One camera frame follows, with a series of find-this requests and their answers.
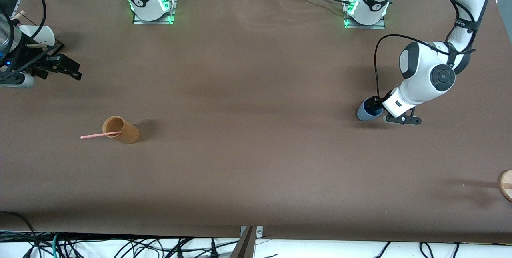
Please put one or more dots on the blue cup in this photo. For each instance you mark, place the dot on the blue cup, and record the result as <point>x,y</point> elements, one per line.
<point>362,114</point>

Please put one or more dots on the metal table bracket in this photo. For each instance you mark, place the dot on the metal table bracket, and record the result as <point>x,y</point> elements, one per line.
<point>260,232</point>

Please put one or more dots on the brown cup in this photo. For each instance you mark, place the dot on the brown cup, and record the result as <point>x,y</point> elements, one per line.
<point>128,134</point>

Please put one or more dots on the white cup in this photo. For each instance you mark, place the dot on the white cup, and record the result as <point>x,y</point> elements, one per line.
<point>42,34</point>

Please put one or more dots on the pink chopstick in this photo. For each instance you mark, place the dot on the pink chopstick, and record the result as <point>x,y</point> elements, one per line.
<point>92,136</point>

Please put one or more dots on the dark stand post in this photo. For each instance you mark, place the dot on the dark stand post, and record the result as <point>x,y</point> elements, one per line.
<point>246,248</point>

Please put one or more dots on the round wooden disc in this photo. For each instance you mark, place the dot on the round wooden disc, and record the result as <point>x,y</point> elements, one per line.
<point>507,186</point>

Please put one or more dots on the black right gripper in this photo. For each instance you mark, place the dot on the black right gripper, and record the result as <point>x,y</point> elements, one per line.
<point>28,60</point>

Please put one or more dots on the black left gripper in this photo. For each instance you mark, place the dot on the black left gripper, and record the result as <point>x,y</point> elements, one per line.
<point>376,103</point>

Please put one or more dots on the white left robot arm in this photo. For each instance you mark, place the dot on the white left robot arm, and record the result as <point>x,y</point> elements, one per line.
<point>424,74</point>

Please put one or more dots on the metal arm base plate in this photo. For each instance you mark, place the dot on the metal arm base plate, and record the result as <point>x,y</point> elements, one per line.
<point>172,10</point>
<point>376,26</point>

